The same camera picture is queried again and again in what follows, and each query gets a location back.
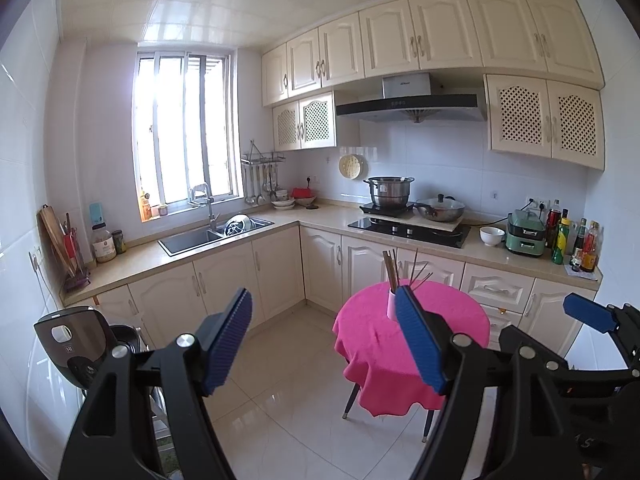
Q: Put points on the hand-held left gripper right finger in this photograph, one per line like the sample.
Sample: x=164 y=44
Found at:
x=420 y=345

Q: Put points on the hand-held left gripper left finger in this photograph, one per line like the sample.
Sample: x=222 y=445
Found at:
x=227 y=345

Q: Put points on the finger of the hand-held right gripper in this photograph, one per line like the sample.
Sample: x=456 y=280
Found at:
x=510 y=336
x=587 y=312

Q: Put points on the white cup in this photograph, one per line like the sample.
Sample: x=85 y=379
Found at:
x=391 y=305

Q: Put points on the bundle of wooden chopsticks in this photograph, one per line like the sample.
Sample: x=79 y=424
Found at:
x=390 y=270

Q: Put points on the white cloth mat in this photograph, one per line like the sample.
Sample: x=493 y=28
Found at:
x=587 y=276

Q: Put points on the pink tablecloth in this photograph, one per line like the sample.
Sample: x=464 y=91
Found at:
x=370 y=350

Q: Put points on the row of condiment bottles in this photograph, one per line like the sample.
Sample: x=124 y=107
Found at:
x=561 y=240

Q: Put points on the small round table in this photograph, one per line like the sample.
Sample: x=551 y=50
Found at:
x=348 y=400

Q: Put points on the green electric cooker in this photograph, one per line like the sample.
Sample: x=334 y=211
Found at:
x=522 y=245

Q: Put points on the white ceramic bowl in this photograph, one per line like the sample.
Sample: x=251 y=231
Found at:
x=492 y=236

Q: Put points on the black glass gas hob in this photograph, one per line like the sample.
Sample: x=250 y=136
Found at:
x=450 y=240

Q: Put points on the stainless steel sink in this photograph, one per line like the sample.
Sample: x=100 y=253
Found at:
x=185 y=242

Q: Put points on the white storage rack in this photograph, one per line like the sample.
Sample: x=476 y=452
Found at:
x=161 y=440

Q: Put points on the beige slab board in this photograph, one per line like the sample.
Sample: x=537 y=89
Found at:
x=425 y=225

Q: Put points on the metal kitchen faucet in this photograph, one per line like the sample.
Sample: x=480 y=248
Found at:
x=210 y=210

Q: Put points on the wok with glass lid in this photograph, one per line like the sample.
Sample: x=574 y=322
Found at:
x=440 y=210

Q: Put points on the black induction cooker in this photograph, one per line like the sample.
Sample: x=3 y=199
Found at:
x=375 y=208

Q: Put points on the small dark jar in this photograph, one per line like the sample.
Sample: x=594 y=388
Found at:
x=119 y=242

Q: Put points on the stack of white bowls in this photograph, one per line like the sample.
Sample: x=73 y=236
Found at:
x=283 y=203

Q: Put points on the stainless steel stock pot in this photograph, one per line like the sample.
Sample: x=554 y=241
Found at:
x=390 y=192

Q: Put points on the large labelled glass jar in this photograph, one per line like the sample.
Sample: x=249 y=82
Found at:
x=104 y=247

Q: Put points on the orange bottle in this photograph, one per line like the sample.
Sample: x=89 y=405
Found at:
x=145 y=207

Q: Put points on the hanging metal ladle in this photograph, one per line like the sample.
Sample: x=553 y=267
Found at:
x=267 y=180
x=273 y=180
x=260 y=187

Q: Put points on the cutting board stand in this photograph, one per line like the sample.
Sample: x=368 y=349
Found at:
x=77 y=282

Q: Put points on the bowl with red cover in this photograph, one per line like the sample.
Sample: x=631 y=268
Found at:
x=304 y=194

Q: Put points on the teal dispenser bottle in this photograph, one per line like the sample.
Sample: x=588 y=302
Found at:
x=96 y=212

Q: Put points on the round cream steamer tray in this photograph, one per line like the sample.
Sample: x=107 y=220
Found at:
x=351 y=166

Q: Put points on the large lattice door cabinet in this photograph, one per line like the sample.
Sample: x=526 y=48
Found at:
x=545 y=115

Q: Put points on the wooden cutting board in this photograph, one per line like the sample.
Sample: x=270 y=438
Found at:
x=52 y=235

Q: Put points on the kitchen window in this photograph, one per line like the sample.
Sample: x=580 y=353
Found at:
x=175 y=125

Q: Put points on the small lattice door cabinet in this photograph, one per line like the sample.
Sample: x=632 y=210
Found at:
x=305 y=120

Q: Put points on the black steel range hood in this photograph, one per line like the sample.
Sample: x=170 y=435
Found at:
x=407 y=105

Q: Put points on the white double wall socket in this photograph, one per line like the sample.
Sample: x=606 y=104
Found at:
x=539 y=205

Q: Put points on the metal wall utensil rack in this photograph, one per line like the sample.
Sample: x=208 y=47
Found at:
x=262 y=159

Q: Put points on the cream upper wall cabinets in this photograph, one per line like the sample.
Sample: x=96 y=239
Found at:
x=390 y=40

